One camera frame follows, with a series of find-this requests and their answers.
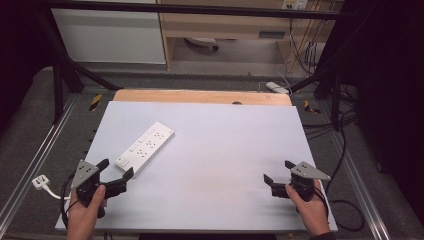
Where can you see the white cabinet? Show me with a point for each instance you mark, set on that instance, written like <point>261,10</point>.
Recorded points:
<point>108,33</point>

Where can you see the white power plug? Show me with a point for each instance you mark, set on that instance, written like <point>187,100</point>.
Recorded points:
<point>40,182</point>

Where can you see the yellow black floor tape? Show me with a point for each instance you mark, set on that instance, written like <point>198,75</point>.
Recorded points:
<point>95,102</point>
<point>311,108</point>

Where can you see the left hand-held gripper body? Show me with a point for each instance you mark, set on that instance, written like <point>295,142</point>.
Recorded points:
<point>86,173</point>

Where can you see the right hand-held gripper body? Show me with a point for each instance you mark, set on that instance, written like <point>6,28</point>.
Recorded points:
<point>301,178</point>

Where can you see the small white floor power strip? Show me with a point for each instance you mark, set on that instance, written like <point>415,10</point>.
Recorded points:
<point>277,87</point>

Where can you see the person's left hand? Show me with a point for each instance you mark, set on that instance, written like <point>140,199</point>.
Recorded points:
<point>83,218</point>

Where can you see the white table cover sheet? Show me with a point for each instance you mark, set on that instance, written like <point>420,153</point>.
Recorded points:
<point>213,166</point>

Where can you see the metal floor rail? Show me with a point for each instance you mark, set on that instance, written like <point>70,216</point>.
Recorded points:
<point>36,156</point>
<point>361,196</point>

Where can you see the black curtain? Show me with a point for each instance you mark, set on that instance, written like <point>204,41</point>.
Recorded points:
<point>20,50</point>
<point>386,83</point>

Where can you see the office chair base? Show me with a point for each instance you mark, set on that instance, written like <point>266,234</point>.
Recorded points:
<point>202,42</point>

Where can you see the person's right hand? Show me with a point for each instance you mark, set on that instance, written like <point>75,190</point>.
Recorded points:
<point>311,213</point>

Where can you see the wooden desk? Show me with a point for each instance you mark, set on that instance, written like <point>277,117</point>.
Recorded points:
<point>226,28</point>

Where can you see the black metal frame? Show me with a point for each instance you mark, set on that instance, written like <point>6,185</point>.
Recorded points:
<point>186,8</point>

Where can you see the white wall socket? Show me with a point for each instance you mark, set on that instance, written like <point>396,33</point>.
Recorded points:
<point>294,4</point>

